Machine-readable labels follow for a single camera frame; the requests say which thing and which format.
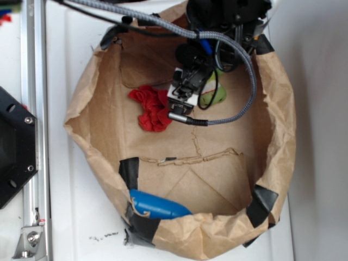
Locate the green plush toy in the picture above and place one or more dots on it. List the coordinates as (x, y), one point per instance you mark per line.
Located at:
(213, 92)

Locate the blue plastic object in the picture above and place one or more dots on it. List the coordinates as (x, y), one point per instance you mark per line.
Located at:
(157, 207)

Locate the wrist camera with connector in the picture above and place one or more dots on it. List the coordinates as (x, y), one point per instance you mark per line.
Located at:
(181, 107)

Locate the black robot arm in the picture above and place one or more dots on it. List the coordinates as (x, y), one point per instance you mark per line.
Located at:
(241, 21)

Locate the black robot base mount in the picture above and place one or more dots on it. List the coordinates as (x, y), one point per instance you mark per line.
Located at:
(18, 147)

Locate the aluminium extrusion rail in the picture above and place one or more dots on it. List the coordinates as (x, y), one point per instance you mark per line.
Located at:
(35, 241)

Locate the red paper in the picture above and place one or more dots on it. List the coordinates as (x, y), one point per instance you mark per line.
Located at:
(154, 104)

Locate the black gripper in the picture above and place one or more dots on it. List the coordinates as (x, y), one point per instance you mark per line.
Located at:
(196, 71)

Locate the brown paper bag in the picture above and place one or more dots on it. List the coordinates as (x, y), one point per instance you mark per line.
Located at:
(179, 152)

